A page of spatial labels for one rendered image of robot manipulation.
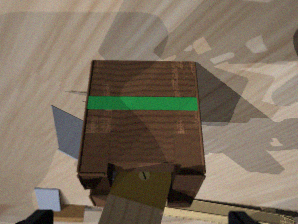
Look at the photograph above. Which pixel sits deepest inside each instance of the try square with wooden stock and grey blade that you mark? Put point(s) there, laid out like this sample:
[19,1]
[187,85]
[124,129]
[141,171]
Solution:
[48,198]

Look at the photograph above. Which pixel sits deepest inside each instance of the brown wooden block with green stripe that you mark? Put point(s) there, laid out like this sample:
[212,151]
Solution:
[142,116]

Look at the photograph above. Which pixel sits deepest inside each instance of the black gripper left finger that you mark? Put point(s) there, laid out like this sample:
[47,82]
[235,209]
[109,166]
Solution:
[40,216]

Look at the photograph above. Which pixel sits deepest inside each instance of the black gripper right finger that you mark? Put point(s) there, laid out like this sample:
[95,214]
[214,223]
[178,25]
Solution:
[240,217]

